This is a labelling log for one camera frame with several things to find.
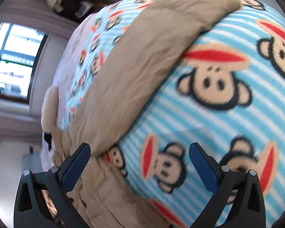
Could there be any window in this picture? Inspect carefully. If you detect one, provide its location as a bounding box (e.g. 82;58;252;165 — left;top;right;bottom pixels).
0;22;48;104

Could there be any blue striped monkey blanket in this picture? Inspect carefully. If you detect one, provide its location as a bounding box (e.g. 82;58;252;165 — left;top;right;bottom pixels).
61;0;285;227

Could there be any grey curtain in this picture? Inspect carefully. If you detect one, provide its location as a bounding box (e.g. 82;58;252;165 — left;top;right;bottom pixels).
0;0;79;41

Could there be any black garment on bed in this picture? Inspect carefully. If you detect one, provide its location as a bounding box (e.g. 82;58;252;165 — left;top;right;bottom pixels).
43;132;52;151

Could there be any beige quilted puffer jacket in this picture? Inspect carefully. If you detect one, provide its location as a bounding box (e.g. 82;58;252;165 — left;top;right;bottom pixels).
52;0;240;227

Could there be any round cream pleated cushion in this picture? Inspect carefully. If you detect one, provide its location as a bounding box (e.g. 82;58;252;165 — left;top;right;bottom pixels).
41;86;59;134

